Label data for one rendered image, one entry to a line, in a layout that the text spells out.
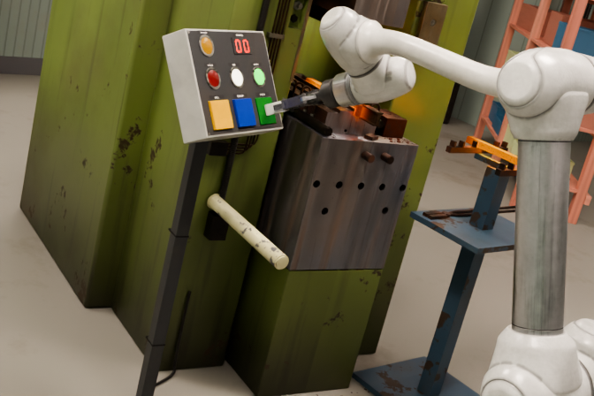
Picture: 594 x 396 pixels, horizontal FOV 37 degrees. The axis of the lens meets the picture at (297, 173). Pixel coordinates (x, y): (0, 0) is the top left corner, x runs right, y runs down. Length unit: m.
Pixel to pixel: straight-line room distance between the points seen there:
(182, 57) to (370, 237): 1.02
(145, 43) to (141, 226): 0.63
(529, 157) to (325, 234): 1.21
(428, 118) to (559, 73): 1.51
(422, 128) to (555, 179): 1.47
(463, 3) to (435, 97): 0.33
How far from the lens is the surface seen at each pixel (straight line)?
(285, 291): 2.88
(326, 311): 3.02
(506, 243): 3.03
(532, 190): 1.77
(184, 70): 2.28
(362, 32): 2.11
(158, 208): 3.04
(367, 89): 2.22
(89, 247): 3.34
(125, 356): 3.13
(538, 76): 1.71
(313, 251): 2.87
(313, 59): 3.27
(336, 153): 2.76
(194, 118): 2.26
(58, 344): 3.15
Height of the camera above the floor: 1.55
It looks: 16 degrees down
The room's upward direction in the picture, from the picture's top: 14 degrees clockwise
